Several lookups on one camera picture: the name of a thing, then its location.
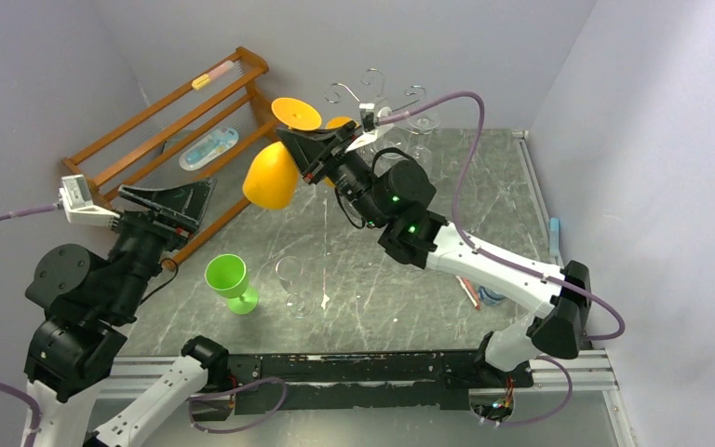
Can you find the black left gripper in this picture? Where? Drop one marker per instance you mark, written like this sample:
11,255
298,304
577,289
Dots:
178,210

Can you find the red pencil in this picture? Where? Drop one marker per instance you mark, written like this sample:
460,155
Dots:
470,292

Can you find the orange wooden shelf rack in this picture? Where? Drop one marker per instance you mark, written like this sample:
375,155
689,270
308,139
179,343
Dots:
144,151

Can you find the orange plastic goblet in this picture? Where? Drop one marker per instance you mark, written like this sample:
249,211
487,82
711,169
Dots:
272,176
333,124

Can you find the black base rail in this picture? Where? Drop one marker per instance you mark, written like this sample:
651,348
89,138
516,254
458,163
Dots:
397,379

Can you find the small clear wine glass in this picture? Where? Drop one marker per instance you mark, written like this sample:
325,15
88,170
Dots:
299,303

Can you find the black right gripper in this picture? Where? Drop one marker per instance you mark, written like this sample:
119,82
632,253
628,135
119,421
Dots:
330,156

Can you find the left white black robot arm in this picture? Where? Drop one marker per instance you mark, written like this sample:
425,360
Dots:
87,298

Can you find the orange plastic goblet front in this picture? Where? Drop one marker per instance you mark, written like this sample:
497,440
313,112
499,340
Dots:
333,124

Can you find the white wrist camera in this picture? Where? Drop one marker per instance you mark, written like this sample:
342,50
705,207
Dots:
79,206
371,113

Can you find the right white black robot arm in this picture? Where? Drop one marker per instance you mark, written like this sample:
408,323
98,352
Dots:
397,202

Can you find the light blue wall clip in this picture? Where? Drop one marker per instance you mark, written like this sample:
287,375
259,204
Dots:
554,237

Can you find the blue white blister pack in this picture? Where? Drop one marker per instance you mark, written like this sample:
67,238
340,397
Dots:
207,149

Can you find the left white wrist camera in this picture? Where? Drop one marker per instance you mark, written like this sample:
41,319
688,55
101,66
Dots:
79,206

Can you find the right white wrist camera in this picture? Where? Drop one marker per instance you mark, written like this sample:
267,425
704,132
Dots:
371,113

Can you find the chrome wire wine glass rack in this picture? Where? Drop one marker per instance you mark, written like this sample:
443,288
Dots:
373,90

